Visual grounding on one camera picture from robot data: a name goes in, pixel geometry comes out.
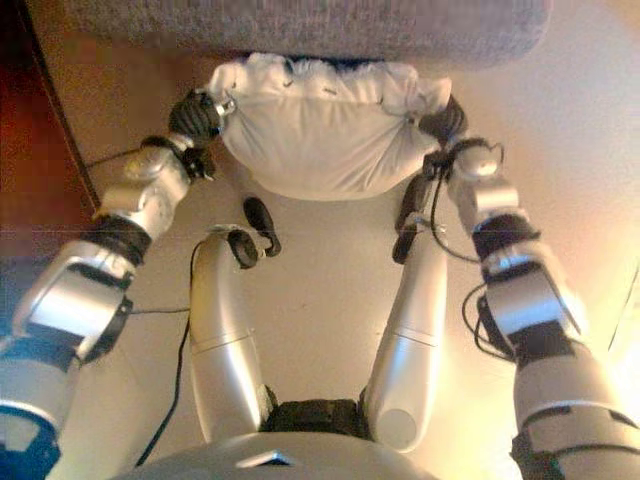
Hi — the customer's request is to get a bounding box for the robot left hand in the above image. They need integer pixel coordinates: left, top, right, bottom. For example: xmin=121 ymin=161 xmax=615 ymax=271
xmin=168 ymin=88 xmax=239 ymax=149

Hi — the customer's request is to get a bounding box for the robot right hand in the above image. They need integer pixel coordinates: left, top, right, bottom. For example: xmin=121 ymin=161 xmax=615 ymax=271
xmin=407 ymin=94 xmax=469 ymax=146

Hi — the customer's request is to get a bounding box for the white fringed cushion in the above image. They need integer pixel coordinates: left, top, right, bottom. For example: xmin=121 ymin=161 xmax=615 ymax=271
xmin=209 ymin=51 xmax=453 ymax=201

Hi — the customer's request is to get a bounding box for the grey fabric armchair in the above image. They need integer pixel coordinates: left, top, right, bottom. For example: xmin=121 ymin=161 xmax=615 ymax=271
xmin=64 ymin=0 xmax=554 ymax=72

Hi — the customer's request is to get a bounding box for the brown wooden cabinet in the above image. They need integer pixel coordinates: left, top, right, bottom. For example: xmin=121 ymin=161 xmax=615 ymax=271
xmin=0 ymin=0 xmax=101 ymax=221

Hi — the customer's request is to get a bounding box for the grey robot torso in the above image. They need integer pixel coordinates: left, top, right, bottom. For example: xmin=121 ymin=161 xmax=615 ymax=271
xmin=112 ymin=383 xmax=436 ymax=480

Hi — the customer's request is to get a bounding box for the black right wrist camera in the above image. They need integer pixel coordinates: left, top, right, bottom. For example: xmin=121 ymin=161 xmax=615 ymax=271
xmin=421 ymin=149 xmax=452 ymax=180

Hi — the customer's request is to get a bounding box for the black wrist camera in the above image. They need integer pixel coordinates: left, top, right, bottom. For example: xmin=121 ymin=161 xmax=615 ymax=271
xmin=421 ymin=149 xmax=452 ymax=180
xmin=182 ymin=147 xmax=217 ymax=182

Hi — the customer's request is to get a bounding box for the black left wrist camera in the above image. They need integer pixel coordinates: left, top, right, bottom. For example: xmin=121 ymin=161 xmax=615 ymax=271
xmin=182 ymin=147 xmax=217 ymax=182

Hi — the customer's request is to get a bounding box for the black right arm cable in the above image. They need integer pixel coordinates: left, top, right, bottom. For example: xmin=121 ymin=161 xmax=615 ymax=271
xmin=428 ymin=164 xmax=519 ymax=362

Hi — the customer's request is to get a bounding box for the black floor cable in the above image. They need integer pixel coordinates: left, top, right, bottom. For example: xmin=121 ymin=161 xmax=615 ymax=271
xmin=132 ymin=239 xmax=204 ymax=469

